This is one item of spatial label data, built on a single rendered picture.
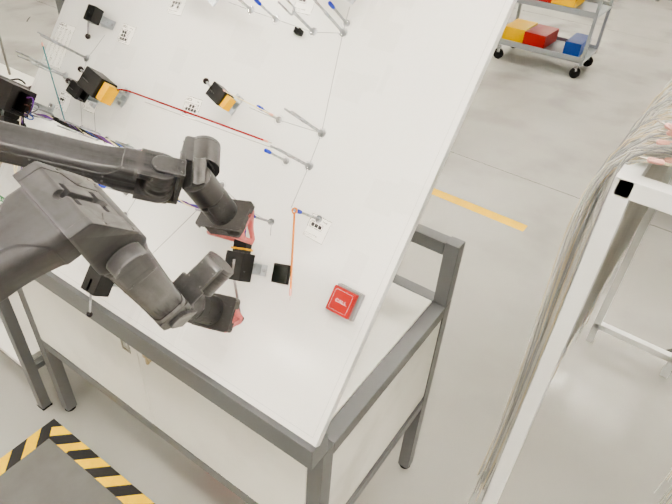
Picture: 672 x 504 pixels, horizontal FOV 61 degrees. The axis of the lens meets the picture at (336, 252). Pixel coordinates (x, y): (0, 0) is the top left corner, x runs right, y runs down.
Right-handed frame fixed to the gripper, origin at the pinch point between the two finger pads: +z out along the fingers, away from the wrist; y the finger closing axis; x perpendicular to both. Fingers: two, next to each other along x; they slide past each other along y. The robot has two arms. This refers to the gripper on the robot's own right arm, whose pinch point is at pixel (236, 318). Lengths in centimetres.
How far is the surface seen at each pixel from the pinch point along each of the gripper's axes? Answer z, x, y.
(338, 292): -0.4, -9.1, -20.9
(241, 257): -6.8, -11.4, -1.8
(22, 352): 41, 26, 110
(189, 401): 23.5, 21.4, 23.2
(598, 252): -1, -23, -64
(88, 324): 19, 10, 60
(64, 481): 57, 63, 89
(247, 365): 5.8, 8.5, -1.7
